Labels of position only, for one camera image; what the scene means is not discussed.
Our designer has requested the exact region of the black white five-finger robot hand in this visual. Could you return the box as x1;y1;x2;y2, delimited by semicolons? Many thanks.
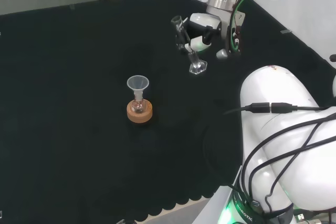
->
180;12;227;54

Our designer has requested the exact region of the clear glass graduated cylinder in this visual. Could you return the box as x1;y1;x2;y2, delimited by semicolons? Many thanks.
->
171;15;208;75

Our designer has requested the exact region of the clear round-bottom flask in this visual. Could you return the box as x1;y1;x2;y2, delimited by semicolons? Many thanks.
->
132;95;145;114

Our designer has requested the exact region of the clear plastic funnel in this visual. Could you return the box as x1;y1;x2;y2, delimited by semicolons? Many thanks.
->
127;75;150;99

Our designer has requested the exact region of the black bench cloth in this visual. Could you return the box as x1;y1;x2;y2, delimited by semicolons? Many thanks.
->
0;0;336;222

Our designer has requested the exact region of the green cable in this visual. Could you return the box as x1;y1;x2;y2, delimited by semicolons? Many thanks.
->
228;0;271;51

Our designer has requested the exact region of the black plug-joined cable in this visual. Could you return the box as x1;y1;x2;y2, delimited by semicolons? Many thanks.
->
223;102;336;115

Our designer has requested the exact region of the brown cork ring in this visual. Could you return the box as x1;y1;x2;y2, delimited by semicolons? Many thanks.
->
127;100;153;124

